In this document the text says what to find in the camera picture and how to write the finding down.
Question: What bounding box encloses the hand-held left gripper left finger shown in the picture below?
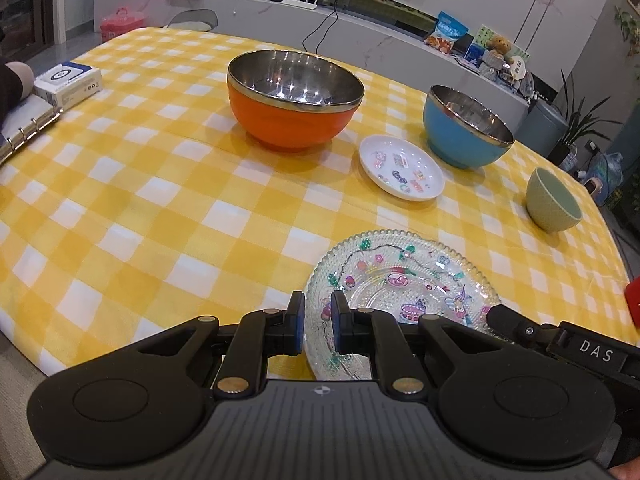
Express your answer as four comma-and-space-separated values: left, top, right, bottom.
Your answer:
132, 291, 306, 395

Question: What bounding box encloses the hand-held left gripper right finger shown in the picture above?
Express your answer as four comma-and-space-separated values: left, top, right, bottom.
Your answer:
330, 291, 503, 395

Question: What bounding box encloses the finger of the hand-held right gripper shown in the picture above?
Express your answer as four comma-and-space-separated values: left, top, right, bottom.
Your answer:
487, 304, 561, 348

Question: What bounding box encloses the clear glass printed plate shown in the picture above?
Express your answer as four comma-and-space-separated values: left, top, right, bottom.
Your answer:
305, 230, 503, 381

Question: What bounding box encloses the pale green ceramic cup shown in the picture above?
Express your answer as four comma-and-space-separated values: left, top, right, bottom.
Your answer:
526, 167, 583, 233

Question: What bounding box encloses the small white printed dish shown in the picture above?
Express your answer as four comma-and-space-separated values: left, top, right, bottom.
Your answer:
359, 135, 446, 202

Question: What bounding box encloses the blue steel-lined bowl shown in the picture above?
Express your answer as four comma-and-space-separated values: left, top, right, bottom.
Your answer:
422, 85, 516, 170

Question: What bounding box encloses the orange steel-lined bowl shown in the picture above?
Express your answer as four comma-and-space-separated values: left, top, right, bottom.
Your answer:
227, 50, 366, 150

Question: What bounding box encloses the red container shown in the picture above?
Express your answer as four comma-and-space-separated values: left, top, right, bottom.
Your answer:
624, 276, 640, 327

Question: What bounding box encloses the blue plastic bag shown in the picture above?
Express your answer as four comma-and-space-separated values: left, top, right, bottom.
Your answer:
599, 151, 626, 197

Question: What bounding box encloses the grey waste bin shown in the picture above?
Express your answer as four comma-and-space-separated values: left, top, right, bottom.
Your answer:
522, 99, 567, 157

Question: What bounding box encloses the yellow checkered tablecloth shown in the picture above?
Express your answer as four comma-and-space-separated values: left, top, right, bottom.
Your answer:
0, 25, 633, 378

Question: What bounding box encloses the green potted plant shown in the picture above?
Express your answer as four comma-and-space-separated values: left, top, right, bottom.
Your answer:
547, 69, 623, 162

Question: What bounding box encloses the green printed card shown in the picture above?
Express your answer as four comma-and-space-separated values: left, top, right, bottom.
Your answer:
474, 24, 532, 81

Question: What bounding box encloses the white marble media counter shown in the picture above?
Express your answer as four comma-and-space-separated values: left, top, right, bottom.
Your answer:
95, 0, 533, 108

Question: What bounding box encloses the blue snack bag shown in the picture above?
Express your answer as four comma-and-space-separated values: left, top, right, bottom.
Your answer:
425, 11, 469, 54

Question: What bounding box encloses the hanging ivy plant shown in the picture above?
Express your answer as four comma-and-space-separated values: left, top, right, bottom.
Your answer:
614, 7, 640, 57

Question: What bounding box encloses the grey chair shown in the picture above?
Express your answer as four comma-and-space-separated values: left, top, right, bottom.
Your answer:
166, 9, 219, 31

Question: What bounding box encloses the white cardboard box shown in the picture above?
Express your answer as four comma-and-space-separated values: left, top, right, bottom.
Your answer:
34, 62, 103, 108

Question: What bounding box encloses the pink plastic case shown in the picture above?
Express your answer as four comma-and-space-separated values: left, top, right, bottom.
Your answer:
100, 7, 134, 44

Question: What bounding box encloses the black cable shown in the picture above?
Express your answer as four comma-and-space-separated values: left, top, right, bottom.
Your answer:
301, 2, 342, 60

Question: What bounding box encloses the ring binder notebook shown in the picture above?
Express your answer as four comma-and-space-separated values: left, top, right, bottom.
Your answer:
0, 94, 63, 163

